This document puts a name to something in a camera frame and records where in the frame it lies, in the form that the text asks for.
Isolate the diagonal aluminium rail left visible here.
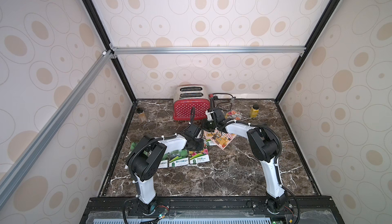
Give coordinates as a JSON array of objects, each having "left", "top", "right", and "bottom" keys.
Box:
[{"left": 1, "top": 50, "right": 113, "bottom": 208}]

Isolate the pink striped seed packet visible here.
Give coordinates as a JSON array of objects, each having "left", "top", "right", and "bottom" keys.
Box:
[{"left": 204, "top": 131, "right": 217, "bottom": 146}]

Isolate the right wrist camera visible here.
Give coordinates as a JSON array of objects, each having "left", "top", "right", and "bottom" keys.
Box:
[{"left": 205, "top": 111, "right": 213, "bottom": 121}]

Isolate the red polka dot toaster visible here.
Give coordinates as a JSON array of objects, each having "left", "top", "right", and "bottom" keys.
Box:
[{"left": 174, "top": 85, "right": 210, "bottom": 121}]

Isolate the flower seed packet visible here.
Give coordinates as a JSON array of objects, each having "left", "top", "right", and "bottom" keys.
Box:
[
  {"left": 225, "top": 110, "right": 243, "bottom": 121},
  {"left": 188, "top": 148, "right": 210, "bottom": 165}
]

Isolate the black base frame front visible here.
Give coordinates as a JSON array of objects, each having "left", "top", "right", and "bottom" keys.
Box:
[{"left": 80, "top": 196, "right": 344, "bottom": 224}]

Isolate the brown spice bottle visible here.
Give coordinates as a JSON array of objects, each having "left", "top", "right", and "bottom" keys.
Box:
[{"left": 136, "top": 107, "right": 148, "bottom": 122}]

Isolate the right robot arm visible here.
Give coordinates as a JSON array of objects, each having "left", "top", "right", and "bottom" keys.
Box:
[{"left": 206, "top": 108, "right": 288, "bottom": 214}]

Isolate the green gourd packet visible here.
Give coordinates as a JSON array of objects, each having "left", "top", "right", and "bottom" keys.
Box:
[
  {"left": 125, "top": 142, "right": 137, "bottom": 169},
  {"left": 168, "top": 149, "right": 189, "bottom": 167},
  {"left": 158, "top": 153, "right": 169, "bottom": 169}
]

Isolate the horizontal aluminium rail back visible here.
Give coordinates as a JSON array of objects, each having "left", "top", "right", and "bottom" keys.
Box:
[{"left": 105, "top": 46, "right": 306, "bottom": 57}]

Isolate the flower seed packet back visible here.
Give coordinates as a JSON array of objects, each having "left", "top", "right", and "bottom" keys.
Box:
[{"left": 225, "top": 110, "right": 243, "bottom": 121}]

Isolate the orange striped seed packet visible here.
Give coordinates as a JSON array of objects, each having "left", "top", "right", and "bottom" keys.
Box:
[{"left": 211, "top": 130, "right": 236, "bottom": 150}]

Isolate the yellow turmeric powder bottle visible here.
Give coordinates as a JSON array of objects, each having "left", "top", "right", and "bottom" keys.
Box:
[{"left": 250, "top": 104, "right": 259, "bottom": 118}]

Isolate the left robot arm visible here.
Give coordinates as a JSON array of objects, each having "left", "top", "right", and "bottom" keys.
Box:
[{"left": 126, "top": 124, "right": 204, "bottom": 215}]

